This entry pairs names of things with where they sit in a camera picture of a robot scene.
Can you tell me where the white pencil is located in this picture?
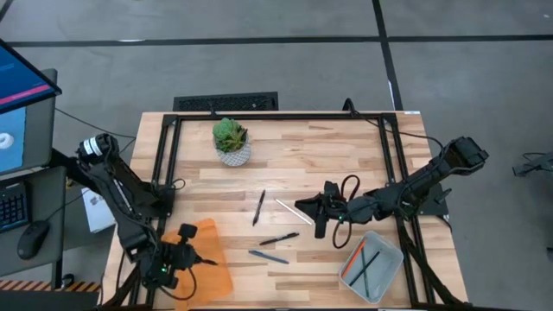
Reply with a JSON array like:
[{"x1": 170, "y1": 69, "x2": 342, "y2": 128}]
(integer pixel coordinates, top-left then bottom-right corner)
[{"x1": 275, "y1": 198, "x2": 313, "y2": 226}]

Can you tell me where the succulent in triangle-patterned pot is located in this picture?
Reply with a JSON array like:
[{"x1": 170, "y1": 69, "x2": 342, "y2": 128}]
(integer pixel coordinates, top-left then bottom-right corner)
[{"x1": 212, "y1": 117, "x2": 252, "y2": 168}]

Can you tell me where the blue pen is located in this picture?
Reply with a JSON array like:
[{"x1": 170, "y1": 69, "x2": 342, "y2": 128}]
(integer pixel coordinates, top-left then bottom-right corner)
[{"x1": 248, "y1": 250, "x2": 290, "y2": 265}]

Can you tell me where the black floor grille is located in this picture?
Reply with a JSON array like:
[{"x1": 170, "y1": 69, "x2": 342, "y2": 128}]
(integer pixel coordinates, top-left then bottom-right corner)
[{"x1": 172, "y1": 91, "x2": 280, "y2": 112}]

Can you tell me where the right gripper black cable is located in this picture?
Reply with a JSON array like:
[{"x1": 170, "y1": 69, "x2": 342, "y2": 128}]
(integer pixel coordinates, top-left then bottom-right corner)
[{"x1": 331, "y1": 174, "x2": 362, "y2": 251}]

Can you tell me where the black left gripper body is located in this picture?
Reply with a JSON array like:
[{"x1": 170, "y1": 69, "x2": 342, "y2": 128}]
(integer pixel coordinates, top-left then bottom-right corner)
[{"x1": 138, "y1": 242, "x2": 191, "y2": 285}]

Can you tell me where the dark grey desk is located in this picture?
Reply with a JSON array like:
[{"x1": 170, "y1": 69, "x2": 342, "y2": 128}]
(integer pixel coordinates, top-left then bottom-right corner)
[{"x1": 0, "y1": 166, "x2": 69, "y2": 277}]

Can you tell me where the thin black floor cable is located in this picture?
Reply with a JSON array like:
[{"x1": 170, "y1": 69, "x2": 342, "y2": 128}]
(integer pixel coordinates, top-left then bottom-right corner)
[{"x1": 54, "y1": 107, "x2": 137, "y2": 140}]

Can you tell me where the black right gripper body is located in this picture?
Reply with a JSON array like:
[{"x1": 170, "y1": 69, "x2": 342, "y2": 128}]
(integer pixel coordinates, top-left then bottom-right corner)
[{"x1": 327, "y1": 196, "x2": 369, "y2": 225}]

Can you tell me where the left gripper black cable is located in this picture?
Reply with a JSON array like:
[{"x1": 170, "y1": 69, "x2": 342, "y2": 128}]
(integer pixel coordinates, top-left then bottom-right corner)
[{"x1": 158, "y1": 267, "x2": 199, "y2": 301}]

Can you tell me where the black keyboard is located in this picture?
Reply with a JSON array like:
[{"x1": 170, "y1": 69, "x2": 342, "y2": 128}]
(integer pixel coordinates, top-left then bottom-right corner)
[{"x1": 0, "y1": 181, "x2": 32, "y2": 234}]

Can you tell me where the black pencil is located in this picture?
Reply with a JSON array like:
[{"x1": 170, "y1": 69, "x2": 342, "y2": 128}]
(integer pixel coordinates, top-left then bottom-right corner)
[{"x1": 348, "y1": 250, "x2": 381, "y2": 288}]

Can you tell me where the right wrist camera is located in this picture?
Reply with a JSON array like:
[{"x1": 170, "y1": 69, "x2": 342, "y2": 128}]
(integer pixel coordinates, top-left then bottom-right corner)
[{"x1": 327, "y1": 196, "x2": 349, "y2": 215}]

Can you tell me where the white paper sheet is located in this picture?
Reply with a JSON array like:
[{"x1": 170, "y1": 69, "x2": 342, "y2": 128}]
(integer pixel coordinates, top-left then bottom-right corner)
[{"x1": 80, "y1": 187, "x2": 118, "y2": 234}]

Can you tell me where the grey-framed screen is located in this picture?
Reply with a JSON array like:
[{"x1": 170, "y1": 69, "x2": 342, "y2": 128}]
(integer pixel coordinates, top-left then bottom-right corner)
[{"x1": 0, "y1": 68, "x2": 58, "y2": 176}]

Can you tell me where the black computer mouse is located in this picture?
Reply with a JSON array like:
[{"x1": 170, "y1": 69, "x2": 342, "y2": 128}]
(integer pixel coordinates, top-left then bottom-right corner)
[{"x1": 16, "y1": 219, "x2": 50, "y2": 262}]

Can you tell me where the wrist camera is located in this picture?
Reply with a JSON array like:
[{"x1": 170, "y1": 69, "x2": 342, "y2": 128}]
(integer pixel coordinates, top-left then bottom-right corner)
[
  {"x1": 327, "y1": 196, "x2": 349, "y2": 215},
  {"x1": 162, "y1": 245, "x2": 185, "y2": 264}
]

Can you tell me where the black floor stand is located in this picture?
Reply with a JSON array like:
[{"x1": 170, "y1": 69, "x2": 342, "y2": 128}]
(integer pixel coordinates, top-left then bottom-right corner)
[{"x1": 512, "y1": 150, "x2": 553, "y2": 178}]

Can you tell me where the orange pencil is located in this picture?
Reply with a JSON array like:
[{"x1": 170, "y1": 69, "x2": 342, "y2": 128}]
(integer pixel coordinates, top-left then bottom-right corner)
[{"x1": 340, "y1": 239, "x2": 367, "y2": 280}]

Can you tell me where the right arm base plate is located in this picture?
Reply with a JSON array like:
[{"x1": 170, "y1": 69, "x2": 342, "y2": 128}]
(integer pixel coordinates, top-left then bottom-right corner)
[{"x1": 414, "y1": 183, "x2": 450, "y2": 217}]

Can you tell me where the orange plastic tray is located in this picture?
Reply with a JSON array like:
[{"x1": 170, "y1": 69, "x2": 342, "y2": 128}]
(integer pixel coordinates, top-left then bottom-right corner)
[{"x1": 160, "y1": 218, "x2": 235, "y2": 311}]

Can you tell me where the grey plastic bin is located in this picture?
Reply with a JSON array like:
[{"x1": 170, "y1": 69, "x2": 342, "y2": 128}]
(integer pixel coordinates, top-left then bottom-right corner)
[{"x1": 338, "y1": 230, "x2": 405, "y2": 305}]

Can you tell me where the yellow-black hazard strip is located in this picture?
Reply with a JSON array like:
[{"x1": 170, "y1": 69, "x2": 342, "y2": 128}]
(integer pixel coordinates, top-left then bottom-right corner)
[{"x1": 0, "y1": 279, "x2": 101, "y2": 293}]

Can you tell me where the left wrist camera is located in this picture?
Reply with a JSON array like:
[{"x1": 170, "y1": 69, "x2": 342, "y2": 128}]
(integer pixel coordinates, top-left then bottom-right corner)
[{"x1": 162, "y1": 245, "x2": 185, "y2": 264}]

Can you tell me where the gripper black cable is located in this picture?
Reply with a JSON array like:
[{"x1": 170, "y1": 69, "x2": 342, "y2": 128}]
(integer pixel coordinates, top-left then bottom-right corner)
[
  {"x1": 331, "y1": 174, "x2": 362, "y2": 251},
  {"x1": 158, "y1": 267, "x2": 199, "y2": 301}
]

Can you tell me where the computer monitor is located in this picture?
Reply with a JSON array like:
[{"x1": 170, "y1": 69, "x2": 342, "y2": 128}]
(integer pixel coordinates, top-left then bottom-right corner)
[{"x1": 0, "y1": 38, "x2": 63, "y2": 116}]

